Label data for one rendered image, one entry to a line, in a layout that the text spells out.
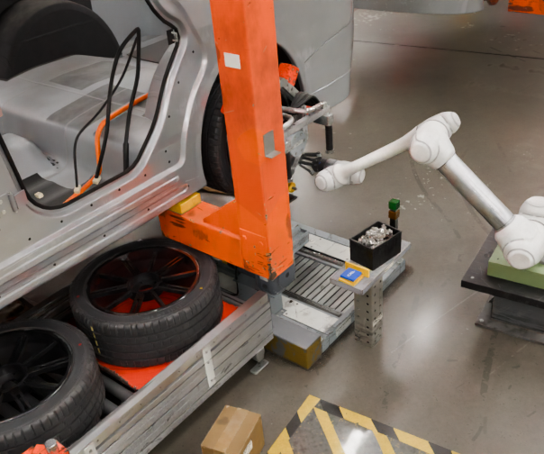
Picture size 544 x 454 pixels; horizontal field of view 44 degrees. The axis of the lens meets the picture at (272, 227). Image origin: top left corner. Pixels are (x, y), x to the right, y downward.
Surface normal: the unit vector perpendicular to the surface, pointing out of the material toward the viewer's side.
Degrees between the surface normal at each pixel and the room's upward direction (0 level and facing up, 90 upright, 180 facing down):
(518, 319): 90
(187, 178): 90
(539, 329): 90
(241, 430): 0
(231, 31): 90
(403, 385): 0
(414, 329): 0
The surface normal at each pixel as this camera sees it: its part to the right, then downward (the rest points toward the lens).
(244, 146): -0.62, 0.46
